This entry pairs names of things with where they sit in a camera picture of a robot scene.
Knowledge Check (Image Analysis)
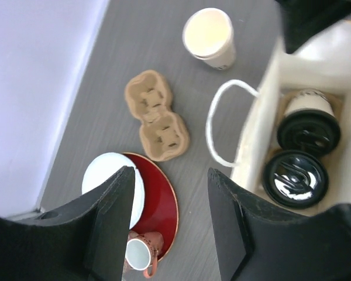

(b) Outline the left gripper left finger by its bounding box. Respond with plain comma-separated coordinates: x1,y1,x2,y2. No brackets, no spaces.
0,167,135,280

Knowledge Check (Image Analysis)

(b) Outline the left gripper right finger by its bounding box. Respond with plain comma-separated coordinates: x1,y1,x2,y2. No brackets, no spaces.
208,169,351,280

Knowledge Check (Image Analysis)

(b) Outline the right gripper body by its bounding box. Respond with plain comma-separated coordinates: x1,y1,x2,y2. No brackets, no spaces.
277,0,351,54

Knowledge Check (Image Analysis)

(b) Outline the brown paper takeout bag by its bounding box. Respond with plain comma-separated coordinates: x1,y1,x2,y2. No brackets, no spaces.
205,20,351,217

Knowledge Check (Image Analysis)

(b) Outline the black cup lid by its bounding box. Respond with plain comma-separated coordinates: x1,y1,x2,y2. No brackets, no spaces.
277,109,341,157
261,150,329,210

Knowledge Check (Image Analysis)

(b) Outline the dark red round tray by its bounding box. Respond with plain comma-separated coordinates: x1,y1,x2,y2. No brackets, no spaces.
124,152,179,261

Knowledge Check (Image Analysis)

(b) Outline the white paper cup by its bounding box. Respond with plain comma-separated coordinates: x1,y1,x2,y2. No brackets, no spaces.
276,88,342,157

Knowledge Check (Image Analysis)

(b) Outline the white and pink ceramic mug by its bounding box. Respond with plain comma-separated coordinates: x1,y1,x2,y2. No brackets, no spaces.
125,231,164,279

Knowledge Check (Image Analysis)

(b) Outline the white paper plate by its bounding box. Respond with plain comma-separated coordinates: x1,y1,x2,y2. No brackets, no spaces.
81,152,146,229

